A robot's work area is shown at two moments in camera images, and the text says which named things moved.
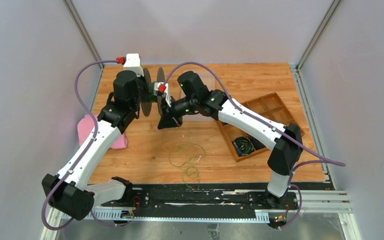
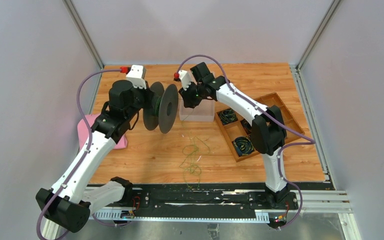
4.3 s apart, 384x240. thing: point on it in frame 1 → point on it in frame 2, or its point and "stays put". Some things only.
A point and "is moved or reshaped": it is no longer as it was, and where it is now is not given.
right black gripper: (169, 119) → (189, 102)
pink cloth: (86, 126) stays put
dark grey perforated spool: (146, 106) is moved or reshaped
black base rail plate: (201, 198) stays put
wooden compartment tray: (269, 106) stays put
